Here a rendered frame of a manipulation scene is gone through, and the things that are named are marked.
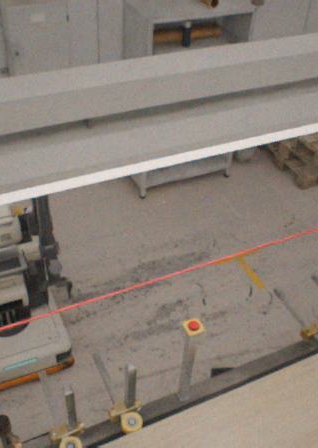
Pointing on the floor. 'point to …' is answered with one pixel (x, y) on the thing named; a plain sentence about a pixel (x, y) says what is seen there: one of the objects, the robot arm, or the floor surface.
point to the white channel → (151, 81)
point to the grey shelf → (174, 10)
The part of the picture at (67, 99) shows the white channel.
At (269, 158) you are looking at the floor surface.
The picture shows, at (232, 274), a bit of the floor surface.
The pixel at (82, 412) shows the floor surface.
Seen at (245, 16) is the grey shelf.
